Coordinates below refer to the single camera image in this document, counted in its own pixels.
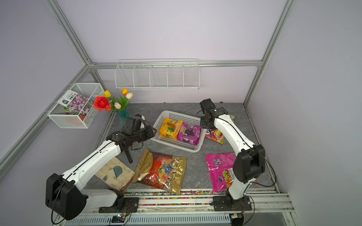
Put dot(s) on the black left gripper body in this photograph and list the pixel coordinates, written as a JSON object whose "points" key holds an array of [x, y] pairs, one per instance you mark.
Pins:
{"points": [[143, 134]]}

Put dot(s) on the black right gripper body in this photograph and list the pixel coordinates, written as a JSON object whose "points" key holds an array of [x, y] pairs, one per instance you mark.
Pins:
{"points": [[203, 122]]}

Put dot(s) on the orange Fox's candy bag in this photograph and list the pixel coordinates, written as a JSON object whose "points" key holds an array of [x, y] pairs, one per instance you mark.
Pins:
{"points": [[215, 135]]}

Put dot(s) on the purple grape candy bag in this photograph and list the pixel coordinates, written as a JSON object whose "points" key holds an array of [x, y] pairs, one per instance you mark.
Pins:
{"points": [[189, 134]]}

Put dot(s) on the yellow mango candy bag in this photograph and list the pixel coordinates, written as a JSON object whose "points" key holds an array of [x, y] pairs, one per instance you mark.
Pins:
{"points": [[170, 129]]}

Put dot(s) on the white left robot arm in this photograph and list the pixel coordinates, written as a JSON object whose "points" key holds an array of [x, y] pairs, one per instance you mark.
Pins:
{"points": [[66, 194]]}

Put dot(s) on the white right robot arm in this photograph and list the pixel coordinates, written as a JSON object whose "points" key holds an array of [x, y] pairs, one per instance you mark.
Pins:
{"points": [[250, 158]]}

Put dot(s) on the tulips in teal vase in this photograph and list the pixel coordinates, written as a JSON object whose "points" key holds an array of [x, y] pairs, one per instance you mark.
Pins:
{"points": [[119, 104]]}

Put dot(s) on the pink fruit candy bag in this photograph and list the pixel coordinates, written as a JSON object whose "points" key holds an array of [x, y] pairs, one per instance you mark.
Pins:
{"points": [[220, 167]]}

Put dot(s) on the red artificial rose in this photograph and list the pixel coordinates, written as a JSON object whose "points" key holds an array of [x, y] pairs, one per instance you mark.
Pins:
{"points": [[102, 103]]}

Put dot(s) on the large gold red candy bag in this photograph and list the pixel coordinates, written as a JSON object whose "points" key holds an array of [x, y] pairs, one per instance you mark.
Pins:
{"points": [[161, 171]]}

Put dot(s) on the purple flower seed packet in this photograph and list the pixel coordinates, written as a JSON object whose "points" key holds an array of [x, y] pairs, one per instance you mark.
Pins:
{"points": [[74, 102]]}

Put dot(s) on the green circuit board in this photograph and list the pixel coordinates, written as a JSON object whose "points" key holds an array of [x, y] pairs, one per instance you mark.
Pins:
{"points": [[118, 219]]}

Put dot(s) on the white wire wall shelf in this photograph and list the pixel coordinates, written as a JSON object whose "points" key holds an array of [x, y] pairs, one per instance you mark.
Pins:
{"points": [[157, 74]]}

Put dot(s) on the white wire side basket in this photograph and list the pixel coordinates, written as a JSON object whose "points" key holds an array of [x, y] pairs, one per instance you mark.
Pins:
{"points": [[71, 120]]}

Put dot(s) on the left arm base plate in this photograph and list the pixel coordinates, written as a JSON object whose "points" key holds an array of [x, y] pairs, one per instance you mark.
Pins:
{"points": [[123, 204]]}

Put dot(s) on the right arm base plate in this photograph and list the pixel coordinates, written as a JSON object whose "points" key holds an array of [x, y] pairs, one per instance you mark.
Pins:
{"points": [[227, 203]]}

